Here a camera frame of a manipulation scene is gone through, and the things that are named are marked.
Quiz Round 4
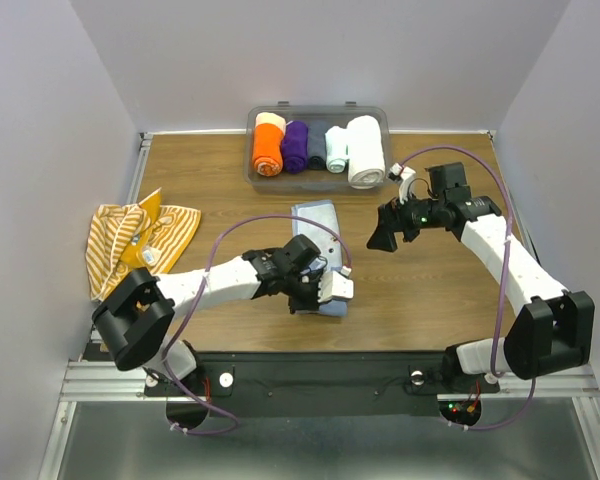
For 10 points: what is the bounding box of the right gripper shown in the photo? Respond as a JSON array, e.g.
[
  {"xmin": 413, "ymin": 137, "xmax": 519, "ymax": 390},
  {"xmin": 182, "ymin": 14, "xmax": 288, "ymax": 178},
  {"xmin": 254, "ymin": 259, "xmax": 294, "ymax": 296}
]
[{"xmin": 366, "ymin": 185, "xmax": 445, "ymax": 252}]

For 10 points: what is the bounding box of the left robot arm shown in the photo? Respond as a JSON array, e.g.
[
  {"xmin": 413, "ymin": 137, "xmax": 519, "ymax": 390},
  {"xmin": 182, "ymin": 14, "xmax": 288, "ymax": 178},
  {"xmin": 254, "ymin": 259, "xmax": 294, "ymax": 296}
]
[{"xmin": 92, "ymin": 234, "xmax": 321, "ymax": 394}]

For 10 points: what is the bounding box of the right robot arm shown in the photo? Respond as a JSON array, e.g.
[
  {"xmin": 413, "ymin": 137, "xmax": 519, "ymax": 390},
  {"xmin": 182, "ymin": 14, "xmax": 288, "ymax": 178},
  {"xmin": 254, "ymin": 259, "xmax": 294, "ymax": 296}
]
[{"xmin": 367, "ymin": 162, "xmax": 595, "ymax": 390}]

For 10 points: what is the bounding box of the white rolled towel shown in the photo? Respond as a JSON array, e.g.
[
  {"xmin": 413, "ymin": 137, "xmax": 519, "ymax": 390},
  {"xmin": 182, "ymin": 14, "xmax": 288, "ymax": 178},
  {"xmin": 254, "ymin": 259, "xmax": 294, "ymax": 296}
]
[{"xmin": 346, "ymin": 115, "xmax": 385, "ymax": 189}]

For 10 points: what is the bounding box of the clear plastic bin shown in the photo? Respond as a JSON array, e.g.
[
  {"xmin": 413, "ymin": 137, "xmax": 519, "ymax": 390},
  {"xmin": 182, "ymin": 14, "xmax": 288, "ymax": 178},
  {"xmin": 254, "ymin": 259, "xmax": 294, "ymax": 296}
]
[{"xmin": 243, "ymin": 102, "xmax": 393, "ymax": 194}]

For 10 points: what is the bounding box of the mint rolled towel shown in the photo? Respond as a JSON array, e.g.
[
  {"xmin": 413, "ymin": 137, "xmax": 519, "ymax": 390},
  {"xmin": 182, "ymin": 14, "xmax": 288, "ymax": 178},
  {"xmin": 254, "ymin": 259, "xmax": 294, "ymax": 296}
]
[{"xmin": 325, "ymin": 126, "xmax": 348, "ymax": 174}]

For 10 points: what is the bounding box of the purple rolled towel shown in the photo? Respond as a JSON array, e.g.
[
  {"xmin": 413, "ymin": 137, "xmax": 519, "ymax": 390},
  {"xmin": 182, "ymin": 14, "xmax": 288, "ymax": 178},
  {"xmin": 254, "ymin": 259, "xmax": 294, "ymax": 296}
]
[{"xmin": 280, "ymin": 121, "xmax": 308, "ymax": 174}]

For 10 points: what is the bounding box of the dark grey rolled towel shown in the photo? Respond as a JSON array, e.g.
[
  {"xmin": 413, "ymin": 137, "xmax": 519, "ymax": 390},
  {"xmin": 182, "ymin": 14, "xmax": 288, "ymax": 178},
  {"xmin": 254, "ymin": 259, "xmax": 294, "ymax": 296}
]
[{"xmin": 307, "ymin": 120, "xmax": 328, "ymax": 170}]

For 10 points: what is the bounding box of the orange rolled towel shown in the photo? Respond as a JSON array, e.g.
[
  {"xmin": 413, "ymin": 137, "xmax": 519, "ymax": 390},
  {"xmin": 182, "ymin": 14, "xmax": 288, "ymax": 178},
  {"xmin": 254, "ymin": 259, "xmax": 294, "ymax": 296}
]
[{"xmin": 251, "ymin": 112, "xmax": 286, "ymax": 177}]

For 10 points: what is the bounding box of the yellow striped towel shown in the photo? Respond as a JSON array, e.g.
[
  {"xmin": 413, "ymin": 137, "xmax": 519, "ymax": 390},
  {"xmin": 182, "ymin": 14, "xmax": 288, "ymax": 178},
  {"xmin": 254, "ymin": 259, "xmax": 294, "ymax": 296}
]
[{"xmin": 85, "ymin": 189, "xmax": 202, "ymax": 302}]

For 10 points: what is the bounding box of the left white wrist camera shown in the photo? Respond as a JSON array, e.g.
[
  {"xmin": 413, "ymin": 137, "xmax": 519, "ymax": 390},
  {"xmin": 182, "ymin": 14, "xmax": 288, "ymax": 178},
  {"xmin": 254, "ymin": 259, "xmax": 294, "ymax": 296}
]
[{"xmin": 317, "ymin": 270, "xmax": 354, "ymax": 304}]

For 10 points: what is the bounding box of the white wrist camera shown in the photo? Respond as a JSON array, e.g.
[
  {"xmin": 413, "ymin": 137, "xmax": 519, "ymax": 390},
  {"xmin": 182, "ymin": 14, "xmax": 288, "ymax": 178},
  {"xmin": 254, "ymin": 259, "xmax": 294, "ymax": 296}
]
[
  {"xmin": 387, "ymin": 163, "xmax": 417, "ymax": 204},
  {"xmin": 317, "ymin": 270, "xmax": 354, "ymax": 304}
]

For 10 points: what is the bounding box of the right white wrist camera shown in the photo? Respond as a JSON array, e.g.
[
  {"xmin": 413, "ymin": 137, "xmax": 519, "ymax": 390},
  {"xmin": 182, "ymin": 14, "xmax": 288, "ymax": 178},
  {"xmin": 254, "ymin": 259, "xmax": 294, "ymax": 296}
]
[{"xmin": 387, "ymin": 163, "xmax": 417, "ymax": 204}]

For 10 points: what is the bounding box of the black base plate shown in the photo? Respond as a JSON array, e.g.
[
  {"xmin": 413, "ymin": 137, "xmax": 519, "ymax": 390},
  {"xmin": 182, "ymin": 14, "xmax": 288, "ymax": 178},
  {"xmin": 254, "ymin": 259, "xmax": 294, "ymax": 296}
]
[{"xmin": 144, "ymin": 350, "xmax": 501, "ymax": 419}]

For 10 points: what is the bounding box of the aluminium frame rail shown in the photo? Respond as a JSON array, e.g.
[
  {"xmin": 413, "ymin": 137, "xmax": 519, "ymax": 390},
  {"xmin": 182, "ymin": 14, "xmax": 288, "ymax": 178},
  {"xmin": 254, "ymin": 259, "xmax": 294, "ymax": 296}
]
[{"xmin": 43, "ymin": 133, "xmax": 600, "ymax": 479}]

